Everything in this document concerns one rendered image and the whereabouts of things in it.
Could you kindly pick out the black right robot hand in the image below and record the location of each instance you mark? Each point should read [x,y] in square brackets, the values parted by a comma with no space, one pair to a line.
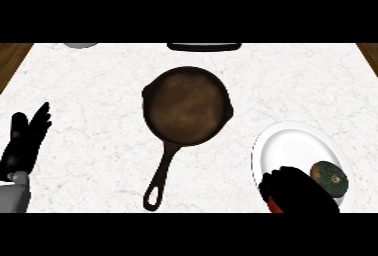
[301,191]

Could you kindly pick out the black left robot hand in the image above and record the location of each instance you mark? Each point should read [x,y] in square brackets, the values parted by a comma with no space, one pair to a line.
[22,146]

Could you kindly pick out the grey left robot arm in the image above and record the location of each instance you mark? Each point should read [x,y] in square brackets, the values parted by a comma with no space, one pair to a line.
[13,195]

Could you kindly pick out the green bell pepper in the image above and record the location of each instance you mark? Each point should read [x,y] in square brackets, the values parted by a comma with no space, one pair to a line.
[331,178]

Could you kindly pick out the white plate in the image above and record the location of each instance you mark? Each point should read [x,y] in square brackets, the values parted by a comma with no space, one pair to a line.
[295,146]

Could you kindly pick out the dark cast iron pan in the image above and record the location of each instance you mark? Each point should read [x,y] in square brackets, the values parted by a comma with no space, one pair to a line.
[186,110]

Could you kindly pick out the red object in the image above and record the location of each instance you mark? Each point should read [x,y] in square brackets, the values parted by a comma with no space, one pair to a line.
[274,205]

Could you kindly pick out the grey round object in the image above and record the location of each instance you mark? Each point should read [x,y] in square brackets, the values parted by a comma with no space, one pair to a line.
[79,45]

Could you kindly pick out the black appliance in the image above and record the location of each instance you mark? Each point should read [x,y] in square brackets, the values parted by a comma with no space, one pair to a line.
[204,46]

